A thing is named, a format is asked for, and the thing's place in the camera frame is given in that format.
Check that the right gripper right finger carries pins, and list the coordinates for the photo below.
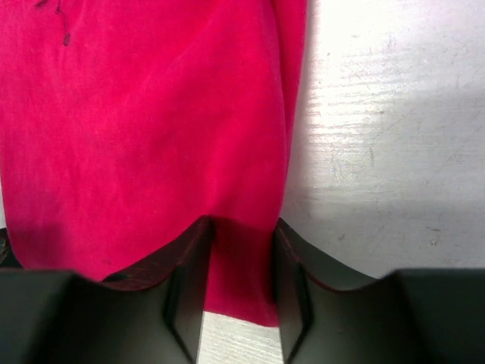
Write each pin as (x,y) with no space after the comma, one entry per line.
(331,313)

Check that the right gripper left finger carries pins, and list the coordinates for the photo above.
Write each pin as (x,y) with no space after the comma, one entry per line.
(148,312)

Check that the red t-shirt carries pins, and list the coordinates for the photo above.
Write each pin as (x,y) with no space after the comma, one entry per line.
(122,122)

